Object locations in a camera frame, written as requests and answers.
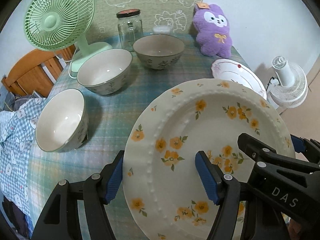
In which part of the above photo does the white standing fan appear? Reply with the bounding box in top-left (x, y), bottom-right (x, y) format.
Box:
top-left (266, 56), bottom-right (308, 114)

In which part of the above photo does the purple plush bunny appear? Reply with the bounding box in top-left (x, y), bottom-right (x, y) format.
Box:
top-left (193, 2), bottom-right (232, 59)

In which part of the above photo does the plaid tablecloth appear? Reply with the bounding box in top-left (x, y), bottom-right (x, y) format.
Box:
top-left (26, 32), bottom-right (252, 240)

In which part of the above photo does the blue checkered bedding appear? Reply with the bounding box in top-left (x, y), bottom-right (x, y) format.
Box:
top-left (0, 89), bottom-right (47, 221)

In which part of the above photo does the wooden bed headboard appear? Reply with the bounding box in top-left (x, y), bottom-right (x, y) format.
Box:
top-left (1, 45), bottom-right (75, 97)

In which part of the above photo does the beaded yellow flower plate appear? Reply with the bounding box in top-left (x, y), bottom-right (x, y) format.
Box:
top-left (123, 79), bottom-right (295, 239)

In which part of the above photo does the green cartoon wall mat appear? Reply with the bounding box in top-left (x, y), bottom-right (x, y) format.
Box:
top-left (86, 0), bottom-right (202, 43)

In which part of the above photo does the glass jar black lid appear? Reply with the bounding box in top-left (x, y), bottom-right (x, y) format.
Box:
top-left (116, 9), bottom-right (143, 51)

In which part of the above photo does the green desk fan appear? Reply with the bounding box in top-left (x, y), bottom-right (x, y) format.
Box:
top-left (24, 0), bottom-right (112, 78)

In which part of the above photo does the green fan power cord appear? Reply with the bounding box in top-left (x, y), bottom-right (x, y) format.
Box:
top-left (53, 49), bottom-right (78, 79)

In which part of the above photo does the cotton swab container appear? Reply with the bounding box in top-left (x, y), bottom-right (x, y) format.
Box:
top-left (152, 25), bottom-right (171, 35)

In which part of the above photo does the red pattern white plate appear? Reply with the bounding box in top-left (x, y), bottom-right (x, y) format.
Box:
top-left (211, 59), bottom-right (267, 100)

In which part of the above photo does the floral ceramic bowl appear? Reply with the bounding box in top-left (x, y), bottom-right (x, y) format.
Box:
top-left (133, 34), bottom-right (185, 70)
top-left (76, 49), bottom-right (133, 95)
top-left (35, 89), bottom-right (89, 152)

